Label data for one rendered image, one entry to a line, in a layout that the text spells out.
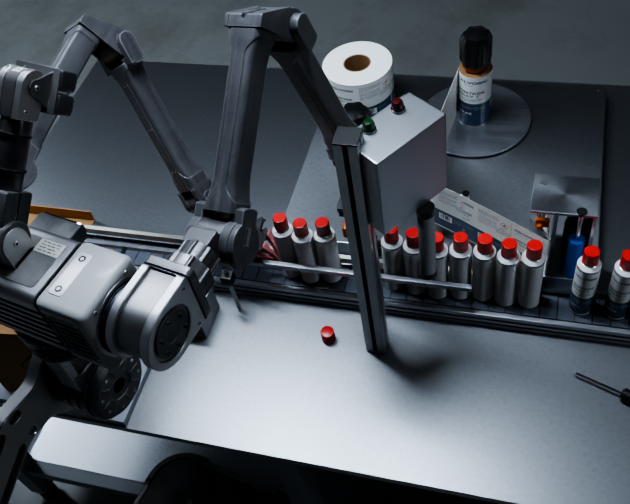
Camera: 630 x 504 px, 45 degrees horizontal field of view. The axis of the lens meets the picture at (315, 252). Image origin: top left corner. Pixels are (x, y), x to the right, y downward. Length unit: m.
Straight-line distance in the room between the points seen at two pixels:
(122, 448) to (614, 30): 2.96
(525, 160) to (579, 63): 1.80
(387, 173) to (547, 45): 2.73
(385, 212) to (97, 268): 0.52
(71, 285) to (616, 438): 1.14
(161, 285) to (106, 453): 1.46
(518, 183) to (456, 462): 0.77
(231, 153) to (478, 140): 1.05
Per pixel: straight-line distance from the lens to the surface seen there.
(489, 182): 2.09
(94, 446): 2.62
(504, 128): 2.22
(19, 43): 4.85
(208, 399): 1.85
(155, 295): 1.17
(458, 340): 1.84
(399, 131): 1.36
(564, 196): 1.71
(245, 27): 1.30
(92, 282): 1.20
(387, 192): 1.37
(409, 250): 1.73
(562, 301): 1.86
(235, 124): 1.28
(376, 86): 2.21
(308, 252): 1.81
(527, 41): 4.03
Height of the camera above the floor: 2.39
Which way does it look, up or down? 50 degrees down
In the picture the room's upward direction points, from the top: 13 degrees counter-clockwise
